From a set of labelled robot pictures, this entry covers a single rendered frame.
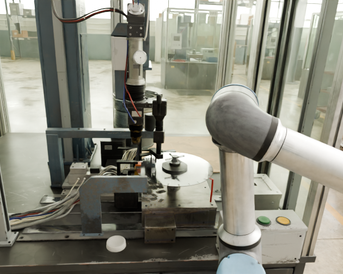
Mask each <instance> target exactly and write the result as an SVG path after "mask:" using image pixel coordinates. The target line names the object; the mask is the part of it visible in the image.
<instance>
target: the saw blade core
mask: <svg viewBox="0 0 343 274"><path fill-rule="evenodd" d="M169 153H171V152H167V153H162V154H163V159H159V160H158V159H157V162H156V163H155V164H153V163H151V162H150V158H151V155H149V156H147V157H145V158H143V159H142V160H140V161H142V162H141V166H137V168H136V171H137V173H138V174H139V175H140V176H147V180H148V181H149V182H152V183H155V184H158V185H164V186H175V187H182V186H192V185H197V184H200V183H203V182H205V181H206V180H208V179H209V178H211V176H212V175H213V168H212V166H211V165H210V163H208V162H207V161H206V160H204V159H202V158H199V157H197V156H194V155H190V154H189V155H188V154H186V153H175V152H172V155H174V154H176V155H178V156H180V155H185V157H182V158H179V159H180V160H181V161H182V162H185V163H186V164H187V165H188V168H187V170H186V171H185V172H182V173H170V172H167V171H165V170H163V169H162V163H163V162H165V158H171V156H170V155H169Z"/></svg>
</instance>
